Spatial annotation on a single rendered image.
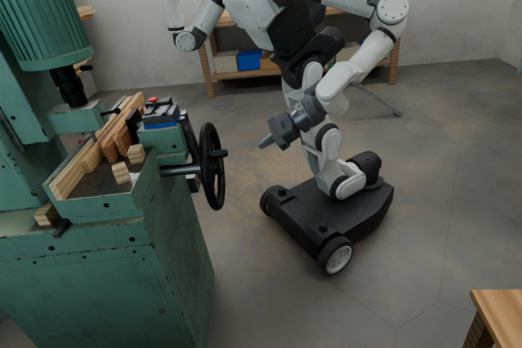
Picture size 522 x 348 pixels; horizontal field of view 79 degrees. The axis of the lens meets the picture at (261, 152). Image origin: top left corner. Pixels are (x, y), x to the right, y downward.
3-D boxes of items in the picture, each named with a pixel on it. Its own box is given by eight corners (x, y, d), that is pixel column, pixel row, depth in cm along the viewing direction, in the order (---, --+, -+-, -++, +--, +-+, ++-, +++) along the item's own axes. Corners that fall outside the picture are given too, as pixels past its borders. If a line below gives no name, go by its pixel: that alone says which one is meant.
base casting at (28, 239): (152, 245, 91) (142, 222, 86) (-41, 266, 93) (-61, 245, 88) (181, 160, 129) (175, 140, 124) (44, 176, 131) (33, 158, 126)
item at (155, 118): (175, 126, 98) (171, 109, 95) (140, 130, 99) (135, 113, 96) (183, 109, 109) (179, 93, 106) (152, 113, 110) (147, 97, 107)
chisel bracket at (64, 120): (102, 134, 93) (91, 108, 88) (56, 140, 93) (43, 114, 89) (112, 123, 99) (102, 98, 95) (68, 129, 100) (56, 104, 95)
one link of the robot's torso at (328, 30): (329, 46, 143) (314, 11, 131) (350, 50, 133) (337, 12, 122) (286, 87, 139) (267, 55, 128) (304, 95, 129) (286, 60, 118)
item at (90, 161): (92, 172, 92) (86, 161, 90) (85, 173, 92) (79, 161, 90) (144, 100, 139) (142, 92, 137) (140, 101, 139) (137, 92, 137)
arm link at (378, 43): (363, 80, 93) (410, 28, 91) (370, 72, 83) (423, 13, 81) (336, 57, 94) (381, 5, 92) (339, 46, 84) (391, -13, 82)
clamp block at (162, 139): (185, 152, 102) (178, 127, 97) (144, 157, 102) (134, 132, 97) (192, 130, 114) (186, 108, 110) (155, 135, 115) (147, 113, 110)
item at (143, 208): (144, 216, 88) (140, 205, 86) (71, 224, 89) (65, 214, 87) (174, 144, 122) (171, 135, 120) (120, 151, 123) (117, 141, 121)
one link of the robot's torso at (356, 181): (340, 173, 190) (340, 154, 183) (366, 189, 175) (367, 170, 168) (314, 187, 182) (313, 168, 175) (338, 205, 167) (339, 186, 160)
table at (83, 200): (172, 207, 84) (166, 189, 81) (60, 220, 85) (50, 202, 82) (202, 112, 135) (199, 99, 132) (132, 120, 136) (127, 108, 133)
